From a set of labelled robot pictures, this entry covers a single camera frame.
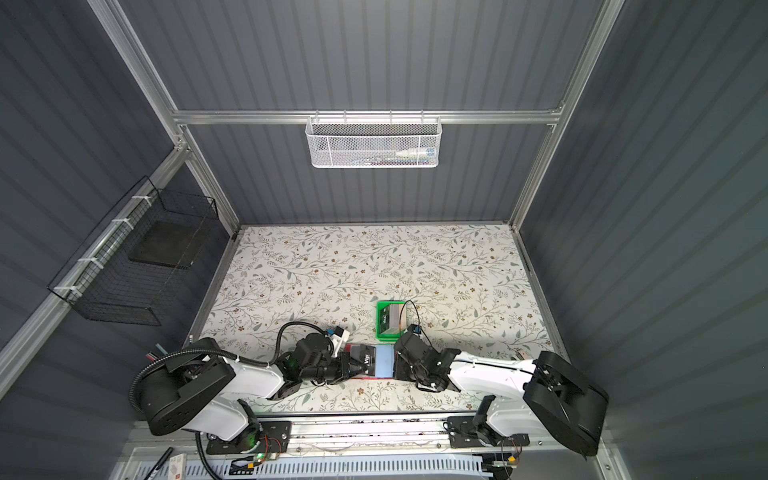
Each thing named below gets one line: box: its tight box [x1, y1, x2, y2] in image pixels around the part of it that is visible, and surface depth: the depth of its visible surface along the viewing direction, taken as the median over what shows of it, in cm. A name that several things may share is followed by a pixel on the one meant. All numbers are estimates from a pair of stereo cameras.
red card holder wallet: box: [343, 344, 395, 380], surface depth 87 cm
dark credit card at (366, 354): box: [351, 345, 377, 376], surface depth 86 cm
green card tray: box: [376, 301, 407, 341], surface depth 93 cm
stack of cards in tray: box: [381, 304, 406, 334], surface depth 93 cm
